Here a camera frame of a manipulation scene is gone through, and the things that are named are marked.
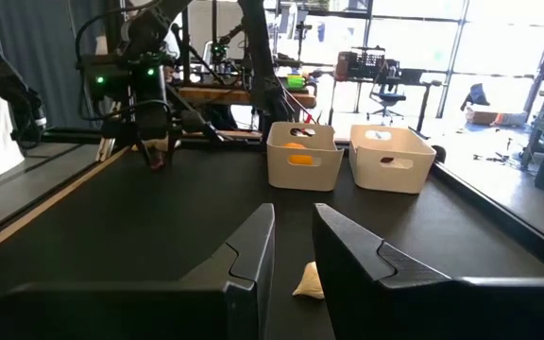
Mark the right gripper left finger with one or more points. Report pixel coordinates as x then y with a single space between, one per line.
158 311

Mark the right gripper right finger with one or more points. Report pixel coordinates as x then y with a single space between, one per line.
418 311

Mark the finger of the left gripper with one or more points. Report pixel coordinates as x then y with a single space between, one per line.
171 148
146 150

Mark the white garlic bulb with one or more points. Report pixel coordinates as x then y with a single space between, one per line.
310 283

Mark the smooth dark purple vegetable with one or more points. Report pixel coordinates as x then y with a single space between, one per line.
386 160

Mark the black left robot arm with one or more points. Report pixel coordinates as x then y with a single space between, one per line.
154 23

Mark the wooden workbench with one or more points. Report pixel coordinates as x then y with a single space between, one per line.
234 96

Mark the grey curtain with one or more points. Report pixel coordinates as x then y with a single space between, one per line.
50 47

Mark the orange fruit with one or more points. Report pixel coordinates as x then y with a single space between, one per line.
300 159

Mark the white plastic basket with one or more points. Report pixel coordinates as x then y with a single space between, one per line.
385 179
300 177

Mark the green container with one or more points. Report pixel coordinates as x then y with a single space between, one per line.
295 82

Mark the brown box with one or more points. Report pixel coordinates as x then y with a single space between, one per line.
345 66

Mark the cardboard box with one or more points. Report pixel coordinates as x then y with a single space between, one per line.
482 115

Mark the black office chair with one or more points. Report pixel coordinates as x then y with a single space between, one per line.
387 99

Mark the black crate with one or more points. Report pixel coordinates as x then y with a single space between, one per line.
371 63

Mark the black desk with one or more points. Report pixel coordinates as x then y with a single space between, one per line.
435 83

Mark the black rig frame post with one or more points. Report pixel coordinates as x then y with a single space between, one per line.
258 47

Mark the black window frame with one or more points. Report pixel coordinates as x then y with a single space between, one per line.
454 47

